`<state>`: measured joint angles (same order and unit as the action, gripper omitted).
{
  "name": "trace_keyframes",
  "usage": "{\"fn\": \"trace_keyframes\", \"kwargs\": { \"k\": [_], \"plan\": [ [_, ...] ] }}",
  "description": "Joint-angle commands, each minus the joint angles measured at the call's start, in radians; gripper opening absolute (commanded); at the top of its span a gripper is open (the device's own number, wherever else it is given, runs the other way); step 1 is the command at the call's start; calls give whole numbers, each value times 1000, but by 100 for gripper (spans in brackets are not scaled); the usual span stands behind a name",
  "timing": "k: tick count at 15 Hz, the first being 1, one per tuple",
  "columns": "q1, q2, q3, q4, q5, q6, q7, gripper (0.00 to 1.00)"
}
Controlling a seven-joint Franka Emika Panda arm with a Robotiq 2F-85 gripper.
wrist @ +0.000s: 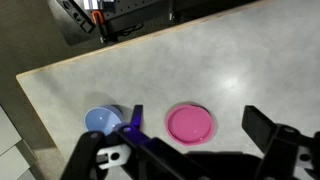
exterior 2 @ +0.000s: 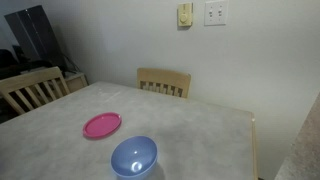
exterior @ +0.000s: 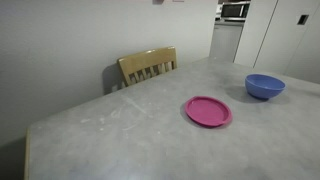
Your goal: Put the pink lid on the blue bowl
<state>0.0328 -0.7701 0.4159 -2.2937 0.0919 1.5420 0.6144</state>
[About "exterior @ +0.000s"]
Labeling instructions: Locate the blue plastic bowl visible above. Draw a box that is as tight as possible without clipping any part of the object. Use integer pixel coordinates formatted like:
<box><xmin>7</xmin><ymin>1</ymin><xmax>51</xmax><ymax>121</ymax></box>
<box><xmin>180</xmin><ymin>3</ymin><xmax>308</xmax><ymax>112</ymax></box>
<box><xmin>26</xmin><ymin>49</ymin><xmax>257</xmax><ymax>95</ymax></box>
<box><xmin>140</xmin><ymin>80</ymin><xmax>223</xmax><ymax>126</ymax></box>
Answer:
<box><xmin>244</xmin><ymin>73</ymin><xmax>287</xmax><ymax>101</ymax></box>

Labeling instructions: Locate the light wooden slat-back chair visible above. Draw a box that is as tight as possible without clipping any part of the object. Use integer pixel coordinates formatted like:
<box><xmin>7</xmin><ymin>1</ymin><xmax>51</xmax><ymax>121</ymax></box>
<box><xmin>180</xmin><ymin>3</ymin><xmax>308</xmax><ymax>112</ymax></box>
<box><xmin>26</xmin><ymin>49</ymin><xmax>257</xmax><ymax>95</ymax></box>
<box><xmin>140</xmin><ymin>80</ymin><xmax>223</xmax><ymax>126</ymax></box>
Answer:
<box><xmin>117</xmin><ymin>45</ymin><xmax>178</xmax><ymax>88</ymax></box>

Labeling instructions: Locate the white base cabinet with counter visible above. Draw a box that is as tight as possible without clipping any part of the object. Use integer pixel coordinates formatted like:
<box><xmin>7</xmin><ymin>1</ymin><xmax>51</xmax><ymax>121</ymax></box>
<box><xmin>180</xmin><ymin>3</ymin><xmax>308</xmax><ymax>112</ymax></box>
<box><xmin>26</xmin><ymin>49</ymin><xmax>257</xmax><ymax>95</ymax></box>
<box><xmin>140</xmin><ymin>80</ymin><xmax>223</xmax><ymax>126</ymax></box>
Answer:
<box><xmin>209</xmin><ymin>19</ymin><xmax>245</xmax><ymax>63</ymax></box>

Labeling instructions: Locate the stainless steel microwave oven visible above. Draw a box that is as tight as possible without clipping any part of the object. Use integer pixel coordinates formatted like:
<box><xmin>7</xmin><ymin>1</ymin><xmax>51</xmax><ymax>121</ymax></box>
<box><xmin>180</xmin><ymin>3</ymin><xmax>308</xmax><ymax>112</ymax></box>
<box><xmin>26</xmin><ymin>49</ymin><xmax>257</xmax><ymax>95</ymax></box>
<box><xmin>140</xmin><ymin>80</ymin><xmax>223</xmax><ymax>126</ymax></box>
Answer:
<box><xmin>220</xmin><ymin>0</ymin><xmax>252</xmax><ymax>22</ymax></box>

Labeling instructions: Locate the tall white cabinet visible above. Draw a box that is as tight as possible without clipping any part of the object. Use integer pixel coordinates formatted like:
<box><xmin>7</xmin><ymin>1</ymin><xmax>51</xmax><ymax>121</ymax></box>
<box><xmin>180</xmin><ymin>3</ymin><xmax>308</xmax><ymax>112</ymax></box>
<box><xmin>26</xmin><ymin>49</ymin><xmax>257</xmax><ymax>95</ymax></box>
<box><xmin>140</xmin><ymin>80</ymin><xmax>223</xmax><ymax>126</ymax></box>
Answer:
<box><xmin>233</xmin><ymin>0</ymin><xmax>320</xmax><ymax>85</ymax></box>

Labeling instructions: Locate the black recessed cabinet handle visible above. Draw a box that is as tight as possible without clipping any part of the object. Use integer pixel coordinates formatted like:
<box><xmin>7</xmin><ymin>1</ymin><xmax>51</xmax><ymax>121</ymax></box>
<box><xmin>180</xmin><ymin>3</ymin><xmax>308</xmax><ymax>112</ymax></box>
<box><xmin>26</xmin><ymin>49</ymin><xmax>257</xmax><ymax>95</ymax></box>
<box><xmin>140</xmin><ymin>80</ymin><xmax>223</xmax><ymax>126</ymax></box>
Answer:
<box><xmin>297</xmin><ymin>14</ymin><xmax>310</xmax><ymax>26</ymax></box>

